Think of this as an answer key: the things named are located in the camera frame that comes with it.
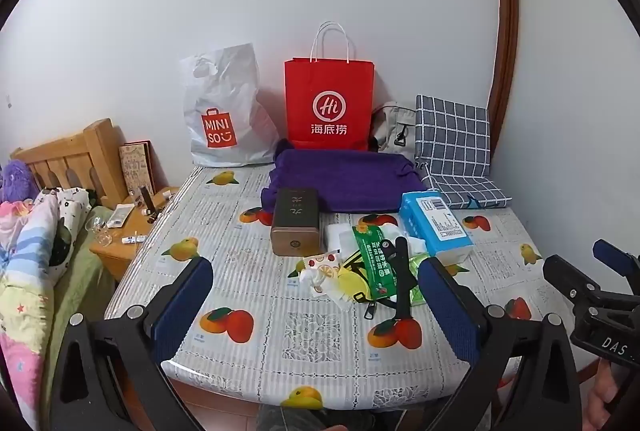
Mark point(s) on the blue tissue pack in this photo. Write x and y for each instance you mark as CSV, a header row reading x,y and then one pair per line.
x,y
440,223

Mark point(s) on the checkered grey cloth bag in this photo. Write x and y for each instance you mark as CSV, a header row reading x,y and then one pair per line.
x,y
450,136

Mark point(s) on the green bedsheet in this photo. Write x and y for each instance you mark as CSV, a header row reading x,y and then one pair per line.
x,y
80,291

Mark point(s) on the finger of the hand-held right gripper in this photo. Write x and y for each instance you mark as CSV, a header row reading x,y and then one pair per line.
x,y
617,263
567,278

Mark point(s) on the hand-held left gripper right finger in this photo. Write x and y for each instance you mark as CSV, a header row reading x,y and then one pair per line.
x,y
450,311

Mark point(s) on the green snack packet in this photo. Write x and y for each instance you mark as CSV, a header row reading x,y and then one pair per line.
x,y
372,256

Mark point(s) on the fruit print clear packet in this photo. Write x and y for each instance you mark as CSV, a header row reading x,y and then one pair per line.
x,y
322,263

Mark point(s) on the light green tissue packet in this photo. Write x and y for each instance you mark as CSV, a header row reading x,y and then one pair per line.
x,y
417,283

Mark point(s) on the purple plush toy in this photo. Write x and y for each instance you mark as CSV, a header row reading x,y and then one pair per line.
x,y
15,178

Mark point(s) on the small dark bottle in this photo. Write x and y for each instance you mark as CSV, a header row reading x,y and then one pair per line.
x,y
146,200

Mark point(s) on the white tube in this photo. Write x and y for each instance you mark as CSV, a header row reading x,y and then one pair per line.
x,y
120,215

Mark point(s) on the pastel floral quilt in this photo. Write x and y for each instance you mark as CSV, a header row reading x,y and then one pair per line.
x,y
25,271

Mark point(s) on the grey backpack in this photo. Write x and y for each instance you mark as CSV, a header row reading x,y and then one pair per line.
x,y
392,131

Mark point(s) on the clear glass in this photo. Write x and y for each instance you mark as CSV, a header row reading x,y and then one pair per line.
x,y
100,231

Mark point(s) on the dark wooden box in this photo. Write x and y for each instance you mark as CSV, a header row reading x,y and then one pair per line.
x,y
295,221

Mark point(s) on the white socks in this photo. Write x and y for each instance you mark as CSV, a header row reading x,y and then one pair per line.
x,y
412,241

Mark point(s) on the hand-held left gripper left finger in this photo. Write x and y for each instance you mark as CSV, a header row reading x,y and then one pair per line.
x,y
185,306

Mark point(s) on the brown patterned book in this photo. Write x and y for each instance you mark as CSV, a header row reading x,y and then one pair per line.
x,y
136,166

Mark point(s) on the brown wooden door frame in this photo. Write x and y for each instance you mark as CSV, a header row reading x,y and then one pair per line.
x,y
506,36

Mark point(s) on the white sponge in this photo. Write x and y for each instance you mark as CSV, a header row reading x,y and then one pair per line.
x,y
340,238

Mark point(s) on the person's right hand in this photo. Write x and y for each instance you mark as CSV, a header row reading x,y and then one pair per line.
x,y
600,406

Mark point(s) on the wooden headboard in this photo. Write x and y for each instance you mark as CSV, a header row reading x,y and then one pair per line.
x,y
75,156

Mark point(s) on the red paper bag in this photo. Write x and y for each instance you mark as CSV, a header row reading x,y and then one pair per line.
x,y
327,81

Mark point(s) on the fruit print tablecloth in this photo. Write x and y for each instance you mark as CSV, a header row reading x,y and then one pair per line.
x,y
260,311

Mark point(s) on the purple towel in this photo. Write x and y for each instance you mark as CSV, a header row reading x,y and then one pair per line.
x,y
345,176

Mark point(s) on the wooden nightstand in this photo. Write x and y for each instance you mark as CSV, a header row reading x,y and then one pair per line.
x,y
125,256

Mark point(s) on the white plastic shopping bag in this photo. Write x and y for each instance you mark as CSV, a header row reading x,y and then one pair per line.
x,y
225,86

